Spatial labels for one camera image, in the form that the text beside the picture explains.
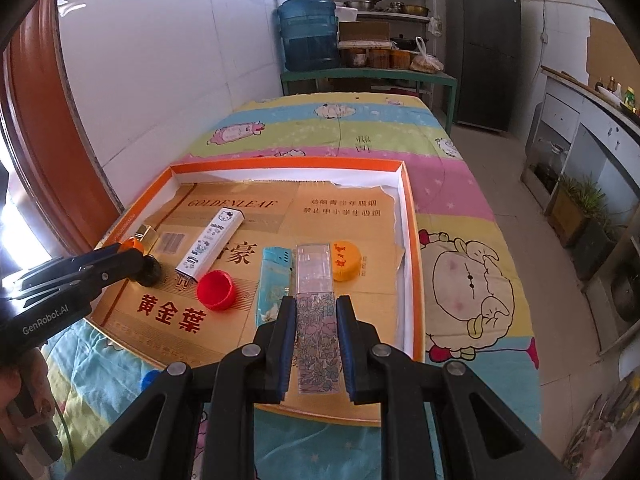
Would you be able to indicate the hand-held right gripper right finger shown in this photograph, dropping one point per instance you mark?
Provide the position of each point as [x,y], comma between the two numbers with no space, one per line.
[348,365]

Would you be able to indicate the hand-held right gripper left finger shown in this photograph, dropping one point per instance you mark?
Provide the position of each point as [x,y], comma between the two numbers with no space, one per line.
[280,360]

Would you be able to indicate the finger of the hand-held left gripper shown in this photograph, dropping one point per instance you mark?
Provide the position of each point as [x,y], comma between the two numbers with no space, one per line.
[120,267]
[95,255]

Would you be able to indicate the orange bottle cap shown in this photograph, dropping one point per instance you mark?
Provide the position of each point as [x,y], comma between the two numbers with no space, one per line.
[132,245]

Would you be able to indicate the clear plastic floral box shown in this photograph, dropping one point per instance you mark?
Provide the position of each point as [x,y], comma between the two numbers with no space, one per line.
[317,280]

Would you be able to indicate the white printed lighter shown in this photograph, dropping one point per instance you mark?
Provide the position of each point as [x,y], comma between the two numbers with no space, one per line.
[210,245]

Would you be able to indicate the red bottle cap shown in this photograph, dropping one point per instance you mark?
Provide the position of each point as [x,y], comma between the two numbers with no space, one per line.
[216,290]

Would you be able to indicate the yellow bottle cap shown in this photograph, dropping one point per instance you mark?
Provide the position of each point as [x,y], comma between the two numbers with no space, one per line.
[346,260]

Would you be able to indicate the orange-rimmed shallow cardboard box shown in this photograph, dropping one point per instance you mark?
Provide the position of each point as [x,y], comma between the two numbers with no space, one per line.
[350,200]

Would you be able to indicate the person's left hand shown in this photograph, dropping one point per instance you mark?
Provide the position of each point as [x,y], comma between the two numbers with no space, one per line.
[30,385]

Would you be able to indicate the black bottle cap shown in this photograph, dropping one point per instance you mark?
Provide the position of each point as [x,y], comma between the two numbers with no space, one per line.
[151,272]

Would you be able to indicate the light blue lighter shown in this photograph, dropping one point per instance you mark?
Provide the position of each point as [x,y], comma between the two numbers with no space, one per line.
[272,282]

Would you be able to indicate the blue bottle cap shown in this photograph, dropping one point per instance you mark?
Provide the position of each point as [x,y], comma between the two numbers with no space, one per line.
[149,380]

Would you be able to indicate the brown wooden door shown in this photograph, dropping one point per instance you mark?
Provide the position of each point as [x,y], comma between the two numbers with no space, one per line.
[50,135]

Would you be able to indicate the printed cartoon blanket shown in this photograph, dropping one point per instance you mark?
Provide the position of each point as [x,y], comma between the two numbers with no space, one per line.
[450,200]

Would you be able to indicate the floral cloth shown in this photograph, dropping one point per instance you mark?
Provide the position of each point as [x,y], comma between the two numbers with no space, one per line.
[605,435]

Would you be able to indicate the wooden plant crate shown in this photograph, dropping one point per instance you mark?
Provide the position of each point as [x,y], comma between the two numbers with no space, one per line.
[570,212]

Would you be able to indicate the green table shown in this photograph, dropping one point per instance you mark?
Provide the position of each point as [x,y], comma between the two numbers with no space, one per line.
[370,76]

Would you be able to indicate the blue water jug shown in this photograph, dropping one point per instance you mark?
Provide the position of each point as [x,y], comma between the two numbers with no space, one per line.
[307,30]

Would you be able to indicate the orange food container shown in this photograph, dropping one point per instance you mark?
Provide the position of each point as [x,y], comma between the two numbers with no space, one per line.
[355,57]
[401,59]
[380,57]

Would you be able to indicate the white plastic bag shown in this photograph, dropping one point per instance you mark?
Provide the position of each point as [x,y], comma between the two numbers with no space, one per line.
[426,62]

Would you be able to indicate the brown cardboard carton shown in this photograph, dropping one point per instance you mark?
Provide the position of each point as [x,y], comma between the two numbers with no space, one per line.
[364,31]

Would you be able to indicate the white kitchen counter cabinet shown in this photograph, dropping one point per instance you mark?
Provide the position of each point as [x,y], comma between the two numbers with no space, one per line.
[565,110]

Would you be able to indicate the dark grey fridge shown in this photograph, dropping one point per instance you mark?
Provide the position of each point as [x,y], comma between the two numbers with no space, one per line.
[482,50]

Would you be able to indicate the metal pan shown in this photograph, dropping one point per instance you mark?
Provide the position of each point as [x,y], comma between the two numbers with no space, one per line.
[362,4]

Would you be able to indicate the brass bowl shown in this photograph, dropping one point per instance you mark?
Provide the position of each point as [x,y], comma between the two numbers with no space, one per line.
[416,10]

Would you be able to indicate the green yellow bottle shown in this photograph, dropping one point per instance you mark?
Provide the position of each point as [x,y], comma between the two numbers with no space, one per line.
[630,99]

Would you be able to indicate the cardboard sheet on wall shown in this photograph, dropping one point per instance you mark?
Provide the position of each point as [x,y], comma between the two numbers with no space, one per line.
[612,50]

